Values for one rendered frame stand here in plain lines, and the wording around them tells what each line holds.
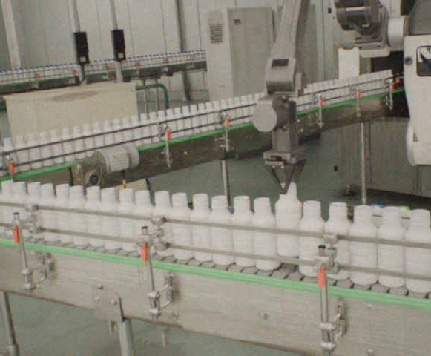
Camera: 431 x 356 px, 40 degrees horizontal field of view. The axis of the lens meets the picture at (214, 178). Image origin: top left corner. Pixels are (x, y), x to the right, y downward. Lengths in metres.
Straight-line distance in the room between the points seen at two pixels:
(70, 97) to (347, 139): 2.55
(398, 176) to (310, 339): 3.93
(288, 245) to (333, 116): 3.11
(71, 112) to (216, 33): 2.64
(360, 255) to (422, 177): 3.86
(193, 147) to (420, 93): 1.91
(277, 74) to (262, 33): 6.50
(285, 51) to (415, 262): 0.51
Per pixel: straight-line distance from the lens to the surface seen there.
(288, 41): 1.30
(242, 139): 3.70
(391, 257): 1.27
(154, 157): 3.27
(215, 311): 1.47
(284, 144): 1.29
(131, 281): 1.59
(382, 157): 5.27
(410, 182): 5.18
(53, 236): 1.78
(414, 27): 1.85
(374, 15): 1.75
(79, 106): 5.59
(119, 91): 5.81
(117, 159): 2.94
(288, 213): 1.32
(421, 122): 1.79
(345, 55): 5.35
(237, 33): 7.46
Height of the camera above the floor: 1.54
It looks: 13 degrees down
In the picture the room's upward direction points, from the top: 5 degrees counter-clockwise
